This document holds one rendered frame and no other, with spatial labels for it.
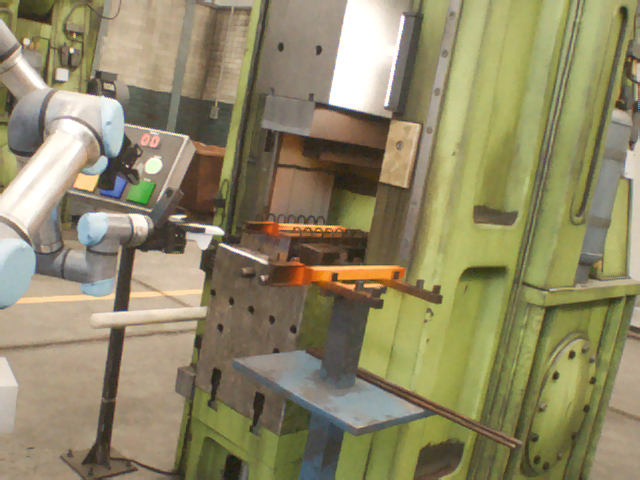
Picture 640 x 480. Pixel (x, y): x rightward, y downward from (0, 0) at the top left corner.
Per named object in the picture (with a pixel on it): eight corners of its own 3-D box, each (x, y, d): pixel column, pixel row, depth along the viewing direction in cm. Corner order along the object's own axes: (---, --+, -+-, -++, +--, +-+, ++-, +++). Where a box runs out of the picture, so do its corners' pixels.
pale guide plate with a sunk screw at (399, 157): (405, 188, 188) (417, 123, 185) (378, 181, 194) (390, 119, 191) (409, 188, 189) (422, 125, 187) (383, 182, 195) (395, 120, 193)
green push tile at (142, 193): (146, 204, 218) (155, 182, 221) (125, 199, 220) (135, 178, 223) (148, 207, 220) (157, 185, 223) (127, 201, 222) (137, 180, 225)
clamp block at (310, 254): (317, 274, 192) (321, 250, 191) (295, 266, 198) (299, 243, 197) (346, 273, 201) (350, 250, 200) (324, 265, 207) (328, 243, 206)
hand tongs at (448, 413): (523, 446, 145) (524, 441, 145) (513, 451, 142) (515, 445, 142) (316, 351, 185) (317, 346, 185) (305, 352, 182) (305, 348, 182)
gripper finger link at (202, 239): (220, 251, 182) (184, 245, 180) (224, 228, 181) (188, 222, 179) (221, 253, 179) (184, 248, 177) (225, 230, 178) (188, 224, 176)
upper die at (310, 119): (309, 136, 195) (315, 102, 194) (260, 127, 208) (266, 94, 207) (400, 152, 226) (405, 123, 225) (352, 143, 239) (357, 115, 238)
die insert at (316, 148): (319, 159, 206) (323, 139, 205) (301, 155, 211) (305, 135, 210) (383, 168, 228) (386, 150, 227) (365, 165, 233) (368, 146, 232)
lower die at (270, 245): (286, 262, 200) (291, 233, 199) (239, 245, 213) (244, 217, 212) (378, 261, 231) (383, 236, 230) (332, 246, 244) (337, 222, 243)
